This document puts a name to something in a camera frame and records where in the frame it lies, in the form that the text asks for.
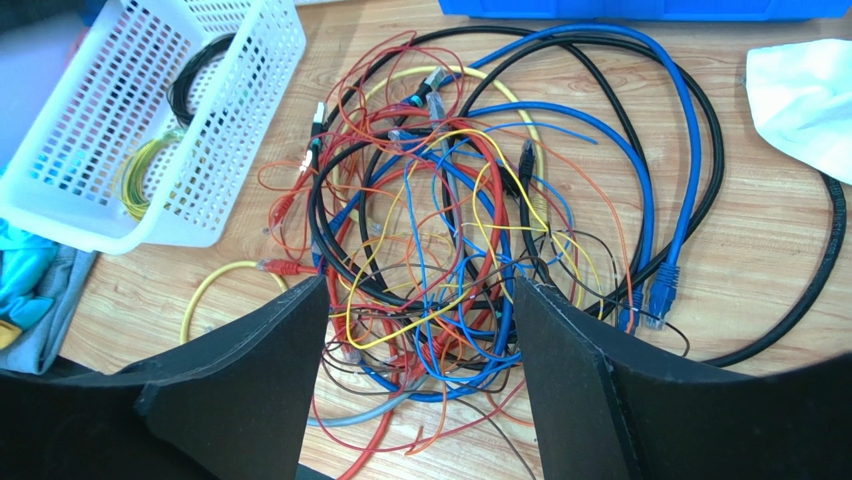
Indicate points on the grey cloth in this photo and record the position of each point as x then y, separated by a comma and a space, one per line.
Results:
36, 349

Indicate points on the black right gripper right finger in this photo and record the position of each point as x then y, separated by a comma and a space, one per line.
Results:
607, 405

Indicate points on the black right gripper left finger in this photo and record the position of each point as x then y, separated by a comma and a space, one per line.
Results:
230, 404

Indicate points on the white t-shirt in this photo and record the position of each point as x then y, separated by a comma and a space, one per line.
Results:
799, 96

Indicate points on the white rectangular basket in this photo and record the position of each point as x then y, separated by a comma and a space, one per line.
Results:
62, 183

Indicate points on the yellow cloth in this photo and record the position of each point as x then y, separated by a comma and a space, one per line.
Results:
9, 333

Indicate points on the cyan cloth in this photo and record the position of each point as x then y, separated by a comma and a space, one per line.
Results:
25, 260

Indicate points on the blue divided bin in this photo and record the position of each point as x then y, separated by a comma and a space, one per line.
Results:
649, 10

